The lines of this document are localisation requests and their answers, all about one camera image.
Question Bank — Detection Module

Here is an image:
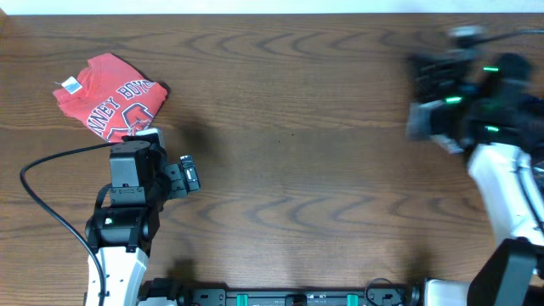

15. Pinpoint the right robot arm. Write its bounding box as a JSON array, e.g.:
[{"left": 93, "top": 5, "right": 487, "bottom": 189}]
[{"left": 406, "top": 50, "right": 543, "bottom": 305}]

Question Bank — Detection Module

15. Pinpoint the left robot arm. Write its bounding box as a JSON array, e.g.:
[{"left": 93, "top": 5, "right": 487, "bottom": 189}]
[{"left": 85, "top": 138, "right": 201, "bottom": 305}]

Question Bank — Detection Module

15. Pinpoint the red folded t-shirt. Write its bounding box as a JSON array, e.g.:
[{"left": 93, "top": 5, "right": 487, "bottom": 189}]
[{"left": 53, "top": 53, "right": 167, "bottom": 142}]

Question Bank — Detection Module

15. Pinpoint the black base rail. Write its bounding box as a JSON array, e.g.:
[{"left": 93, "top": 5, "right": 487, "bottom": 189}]
[{"left": 137, "top": 278, "right": 422, "bottom": 306}]

